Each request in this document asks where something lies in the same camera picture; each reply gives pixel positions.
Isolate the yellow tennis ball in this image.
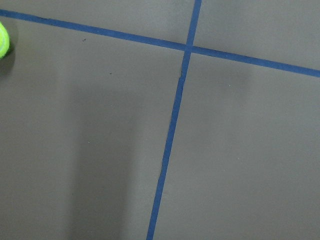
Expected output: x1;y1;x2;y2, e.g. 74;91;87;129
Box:
0;22;10;59

